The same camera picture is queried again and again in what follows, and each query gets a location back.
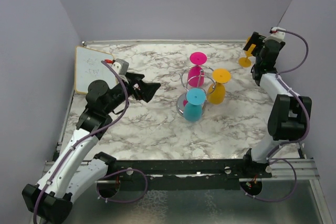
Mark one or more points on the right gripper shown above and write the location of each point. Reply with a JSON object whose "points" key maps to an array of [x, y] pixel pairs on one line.
{"points": [[256, 39]]}

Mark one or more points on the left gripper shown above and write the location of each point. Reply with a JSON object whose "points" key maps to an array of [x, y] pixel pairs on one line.
{"points": [[147, 89]]}

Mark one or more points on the yellow wine glass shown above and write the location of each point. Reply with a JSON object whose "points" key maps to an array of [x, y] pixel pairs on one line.
{"points": [[216, 92], [245, 62]]}

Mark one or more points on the blue wine glass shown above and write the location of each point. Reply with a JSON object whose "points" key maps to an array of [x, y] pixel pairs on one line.
{"points": [[194, 108]]}

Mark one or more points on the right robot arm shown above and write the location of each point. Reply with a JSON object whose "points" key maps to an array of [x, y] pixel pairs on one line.
{"points": [[289, 120]]}

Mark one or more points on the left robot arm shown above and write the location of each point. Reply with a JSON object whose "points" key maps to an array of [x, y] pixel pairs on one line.
{"points": [[53, 196]]}

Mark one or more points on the pink wine glass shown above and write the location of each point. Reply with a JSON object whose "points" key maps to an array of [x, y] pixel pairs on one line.
{"points": [[196, 69]]}

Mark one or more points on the chrome wine glass rack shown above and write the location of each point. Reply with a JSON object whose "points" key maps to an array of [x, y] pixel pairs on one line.
{"points": [[179, 76]]}

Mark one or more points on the small whiteboard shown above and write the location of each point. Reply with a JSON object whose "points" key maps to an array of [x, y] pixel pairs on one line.
{"points": [[88, 68]]}

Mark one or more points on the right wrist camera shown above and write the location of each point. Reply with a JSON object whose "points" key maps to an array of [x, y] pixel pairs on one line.
{"points": [[276, 34]]}

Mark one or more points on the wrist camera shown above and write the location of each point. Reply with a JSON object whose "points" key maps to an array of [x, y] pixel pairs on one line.
{"points": [[120, 66], [276, 34]]}

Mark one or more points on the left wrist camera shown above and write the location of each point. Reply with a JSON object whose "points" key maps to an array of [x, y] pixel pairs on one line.
{"points": [[120, 66]]}

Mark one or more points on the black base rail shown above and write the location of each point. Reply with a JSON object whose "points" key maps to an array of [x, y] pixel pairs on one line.
{"points": [[190, 174]]}

